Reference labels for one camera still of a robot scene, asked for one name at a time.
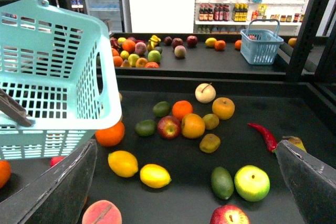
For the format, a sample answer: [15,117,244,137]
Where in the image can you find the green avocado right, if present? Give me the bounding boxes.
[211,167,234,200]

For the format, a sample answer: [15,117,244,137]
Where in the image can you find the dark green lime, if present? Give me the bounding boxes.
[153,101,171,118]

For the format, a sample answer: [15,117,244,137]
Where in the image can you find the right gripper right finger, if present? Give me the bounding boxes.
[276,140,335,223]

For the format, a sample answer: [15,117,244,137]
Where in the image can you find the far fruit pile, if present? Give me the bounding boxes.
[109,34,297,69]

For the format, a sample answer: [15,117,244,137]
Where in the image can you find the green apple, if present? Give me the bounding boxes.
[234,165,270,202]

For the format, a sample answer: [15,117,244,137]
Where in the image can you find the white pear with stem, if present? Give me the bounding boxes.
[195,83,216,104]

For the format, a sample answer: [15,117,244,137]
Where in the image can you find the orange at left edge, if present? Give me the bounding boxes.
[0,161,12,188]

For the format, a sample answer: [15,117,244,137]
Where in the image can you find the red chili pepper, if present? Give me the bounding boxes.
[247,123,277,153]

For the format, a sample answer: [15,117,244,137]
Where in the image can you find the peach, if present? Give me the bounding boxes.
[81,200,122,224]

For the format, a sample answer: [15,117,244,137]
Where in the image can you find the red fruit left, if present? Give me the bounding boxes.
[50,156,65,167]

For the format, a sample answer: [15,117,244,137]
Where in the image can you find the brown kiwi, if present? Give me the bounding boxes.
[199,133,221,154]

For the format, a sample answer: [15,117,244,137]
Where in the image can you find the yellow green pear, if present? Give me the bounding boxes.
[282,136,307,152]

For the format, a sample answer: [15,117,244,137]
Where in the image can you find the yellow lemon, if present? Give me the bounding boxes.
[140,164,171,189]
[108,151,139,178]

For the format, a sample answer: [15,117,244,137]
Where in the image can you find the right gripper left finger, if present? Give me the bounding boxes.
[1,139,98,223]

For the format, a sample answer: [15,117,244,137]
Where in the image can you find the green lime front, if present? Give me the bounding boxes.
[134,120,156,137]

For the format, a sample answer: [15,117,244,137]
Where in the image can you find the large orange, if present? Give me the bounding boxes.
[95,121,125,147]

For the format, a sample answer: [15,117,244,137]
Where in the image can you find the olive green kiwi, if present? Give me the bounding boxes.
[202,113,219,130]

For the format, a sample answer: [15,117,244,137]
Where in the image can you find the white grocery shelf right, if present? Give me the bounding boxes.
[193,0,308,36]

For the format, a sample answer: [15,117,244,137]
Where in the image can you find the blue shopping basket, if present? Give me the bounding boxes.
[240,19,284,65]

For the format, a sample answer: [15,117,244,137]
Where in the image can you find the light teal shopping basket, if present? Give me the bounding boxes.
[1,0,122,160]

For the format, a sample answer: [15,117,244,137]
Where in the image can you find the orange mandarin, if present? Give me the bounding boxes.
[172,100,193,121]

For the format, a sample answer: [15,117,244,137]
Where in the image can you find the red apple front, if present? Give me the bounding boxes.
[209,205,250,224]

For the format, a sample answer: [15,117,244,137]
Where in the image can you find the red apple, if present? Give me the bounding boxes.
[157,115,181,140]
[209,205,250,224]

